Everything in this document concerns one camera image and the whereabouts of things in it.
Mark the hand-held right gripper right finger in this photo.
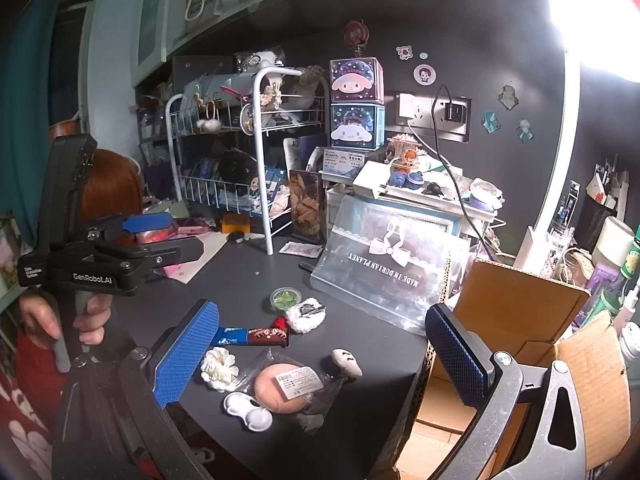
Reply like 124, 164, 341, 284
424, 302, 635, 480

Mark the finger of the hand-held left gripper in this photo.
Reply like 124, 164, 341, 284
95, 237, 204, 274
75, 211, 174, 244

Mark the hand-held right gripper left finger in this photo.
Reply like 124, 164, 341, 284
50, 299, 222, 480

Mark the white flower hair accessory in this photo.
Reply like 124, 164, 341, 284
201, 346, 237, 391

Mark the blue brown chocolate bar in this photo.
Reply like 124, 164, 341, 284
210, 326, 291, 347

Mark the cardboard box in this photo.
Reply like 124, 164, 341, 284
367, 257, 632, 480

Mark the white contact lens case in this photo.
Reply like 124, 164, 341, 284
223, 391, 273, 432

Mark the packaged powder puff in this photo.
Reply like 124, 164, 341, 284
239, 350, 351, 436

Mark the white ghost figure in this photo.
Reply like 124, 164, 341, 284
331, 348, 363, 377

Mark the red white fluffy hair clip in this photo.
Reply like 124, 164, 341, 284
272, 297, 327, 336

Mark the person's left forearm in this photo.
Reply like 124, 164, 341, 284
12, 332, 71, 433

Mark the person's left hand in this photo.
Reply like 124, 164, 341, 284
20, 294, 113, 346

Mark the pink white envelope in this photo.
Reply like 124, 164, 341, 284
152, 230, 228, 281

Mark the orange wig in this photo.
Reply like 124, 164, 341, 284
80, 149, 143, 221

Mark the orange small box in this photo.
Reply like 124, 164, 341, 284
220, 212, 251, 235

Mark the black plush doll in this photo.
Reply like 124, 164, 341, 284
217, 149, 261, 191

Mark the green sauce cup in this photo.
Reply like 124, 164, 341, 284
270, 287, 302, 311

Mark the clear plastic storage bin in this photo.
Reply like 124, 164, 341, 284
309, 195, 472, 336

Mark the pink white sachet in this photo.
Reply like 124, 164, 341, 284
279, 241, 323, 258

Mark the clear jar of dried snacks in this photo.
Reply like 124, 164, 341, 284
289, 169, 328, 245

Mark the teal curtain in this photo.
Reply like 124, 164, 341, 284
0, 0, 76, 126

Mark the purple white bowl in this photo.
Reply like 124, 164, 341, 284
469, 177, 503, 211

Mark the purple bottle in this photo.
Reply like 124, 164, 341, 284
585, 262, 621, 311

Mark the white jar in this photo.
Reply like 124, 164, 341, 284
619, 322, 640, 366

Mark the white tube bottle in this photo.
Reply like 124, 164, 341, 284
612, 280, 640, 336

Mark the blue teapot figurine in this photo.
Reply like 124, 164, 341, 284
389, 170, 427, 192

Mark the packaged stationery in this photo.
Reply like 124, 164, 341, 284
550, 180, 581, 251

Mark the person's red floral clothing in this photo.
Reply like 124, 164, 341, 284
0, 370, 66, 480

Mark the green bottle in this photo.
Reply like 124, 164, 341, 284
620, 225, 640, 306

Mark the white cylinder container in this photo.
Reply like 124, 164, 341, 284
597, 216, 637, 267

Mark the white blue printed box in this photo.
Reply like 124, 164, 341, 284
320, 147, 368, 181

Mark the black mesh pen holder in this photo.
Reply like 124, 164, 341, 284
582, 192, 621, 251

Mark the orange figurine ornament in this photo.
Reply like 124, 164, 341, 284
385, 134, 431, 171

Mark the white shopping bag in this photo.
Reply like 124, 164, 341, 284
184, 0, 223, 33

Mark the blue character box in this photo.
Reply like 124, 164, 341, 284
330, 102, 386, 152

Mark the white desk lamp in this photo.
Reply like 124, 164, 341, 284
512, 0, 640, 273

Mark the pink character box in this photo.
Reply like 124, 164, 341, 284
329, 56, 385, 106

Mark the red character spring ornament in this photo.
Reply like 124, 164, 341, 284
342, 19, 371, 58

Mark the white wire rack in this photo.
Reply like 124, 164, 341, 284
164, 67, 331, 256

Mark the white plush keychain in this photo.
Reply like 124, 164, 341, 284
235, 50, 286, 76

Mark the black cable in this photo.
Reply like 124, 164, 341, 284
431, 83, 496, 261

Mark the wall outlet panel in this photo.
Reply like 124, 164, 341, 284
397, 91, 472, 142

